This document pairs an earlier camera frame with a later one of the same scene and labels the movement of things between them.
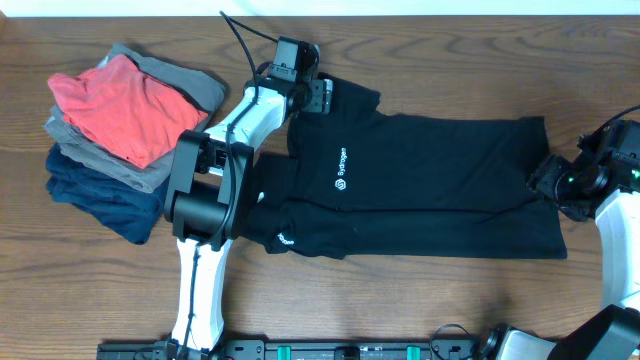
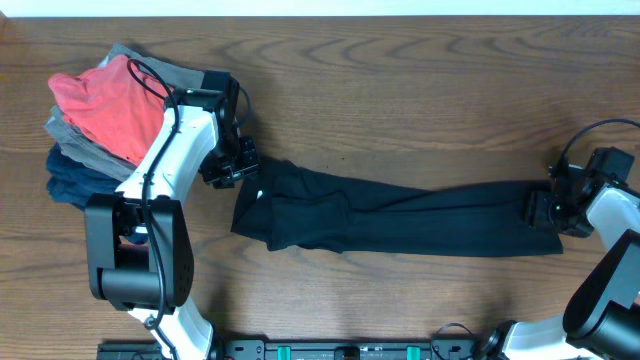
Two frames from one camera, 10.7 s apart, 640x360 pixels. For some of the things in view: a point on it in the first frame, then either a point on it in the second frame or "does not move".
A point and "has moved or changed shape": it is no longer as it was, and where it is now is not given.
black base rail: (439, 349) does not move
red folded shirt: (137, 115) does not move
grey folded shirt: (199, 91) does not move
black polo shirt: (353, 184) has moved or changed shape
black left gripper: (319, 95) → (245, 160)
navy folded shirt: (126, 208) does not move
